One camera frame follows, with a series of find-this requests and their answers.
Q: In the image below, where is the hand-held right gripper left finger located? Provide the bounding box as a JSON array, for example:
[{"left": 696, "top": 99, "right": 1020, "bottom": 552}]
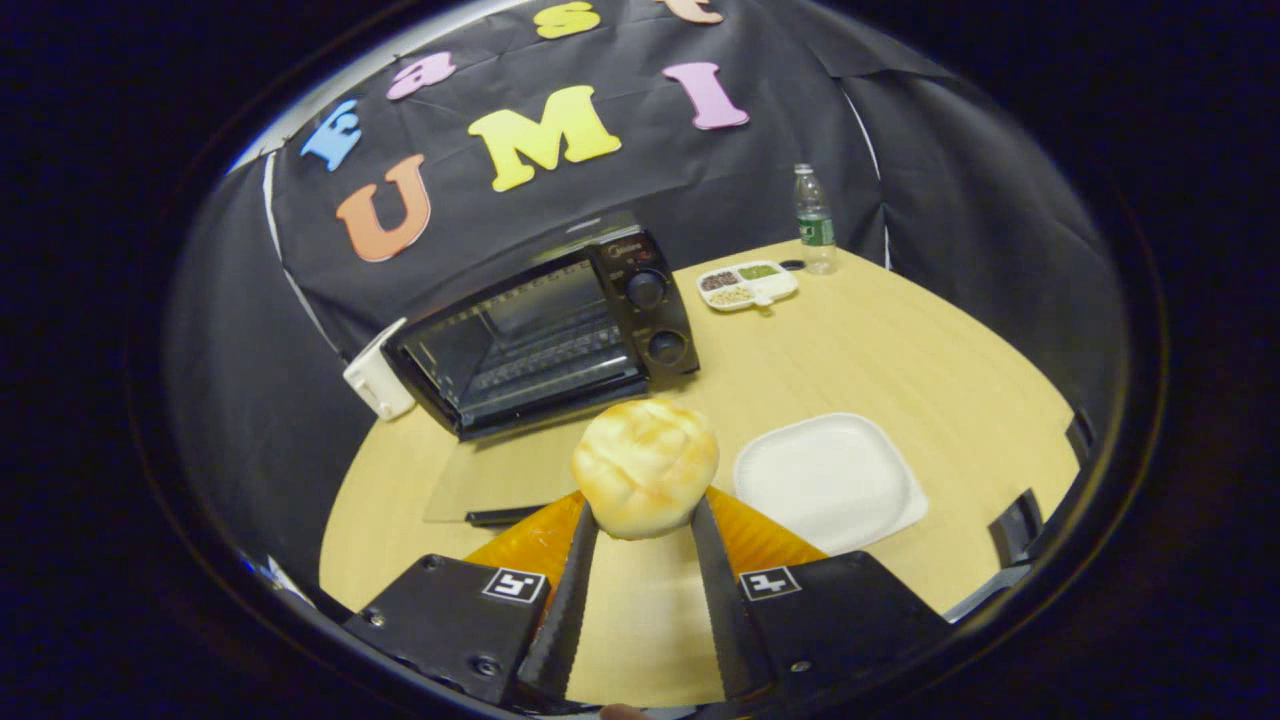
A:
[{"left": 343, "top": 490, "right": 601, "bottom": 707}]

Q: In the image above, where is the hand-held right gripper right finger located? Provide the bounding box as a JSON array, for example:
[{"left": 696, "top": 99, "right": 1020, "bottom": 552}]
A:
[{"left": 690, "top": 487, "right": 953, "bottom": 703}]

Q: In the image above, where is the golden bread bun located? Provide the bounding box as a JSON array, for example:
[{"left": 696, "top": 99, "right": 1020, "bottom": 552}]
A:
[{"left": 572, "top": 398, "right": 721, "bottom": 541}]

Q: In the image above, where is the black electric oven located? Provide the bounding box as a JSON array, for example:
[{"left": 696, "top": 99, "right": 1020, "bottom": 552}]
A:
[{"left": 382, "top": 228, "right": 701, "bottom": 528}]

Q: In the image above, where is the white square paper plate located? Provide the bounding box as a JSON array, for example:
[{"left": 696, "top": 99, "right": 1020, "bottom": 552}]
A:
[{"left": 733, "top": 413, "right": 929, "bottom": 556}]

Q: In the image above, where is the white toaster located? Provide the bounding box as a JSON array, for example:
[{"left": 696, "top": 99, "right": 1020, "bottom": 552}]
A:
[{"left": 343, "top": 318, "right": 416, "bottom": 421}]

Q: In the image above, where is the white divided snack tray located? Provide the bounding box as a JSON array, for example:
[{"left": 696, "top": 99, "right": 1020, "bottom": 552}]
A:
[{"left": 697, "top": 260, "right": 801, "bottom": 316}]

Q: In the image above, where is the clear plastic water bottle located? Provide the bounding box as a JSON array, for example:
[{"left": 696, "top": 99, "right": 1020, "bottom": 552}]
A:
[{"left": 795, "top": 164, "right": 838, "bottom": 276}]

